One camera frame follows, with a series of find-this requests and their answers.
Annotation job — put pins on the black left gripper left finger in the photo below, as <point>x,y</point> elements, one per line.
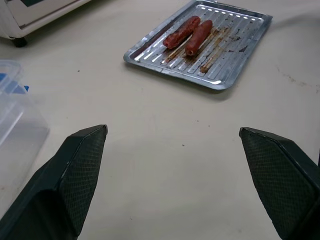
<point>55,190</point>

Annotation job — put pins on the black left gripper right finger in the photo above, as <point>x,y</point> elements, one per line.
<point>285,185</point>

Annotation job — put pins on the red-brown sausage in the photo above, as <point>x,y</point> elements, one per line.
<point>198,37</point>
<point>181,32</point>

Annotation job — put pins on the clear plastic container blue clips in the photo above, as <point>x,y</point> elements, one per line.
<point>15,117</point>

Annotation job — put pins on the silver ribbed baking tray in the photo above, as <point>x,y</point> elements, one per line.
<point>225,60</point>

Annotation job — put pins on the cream toaster oven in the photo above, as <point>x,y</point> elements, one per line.
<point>37,15</point>

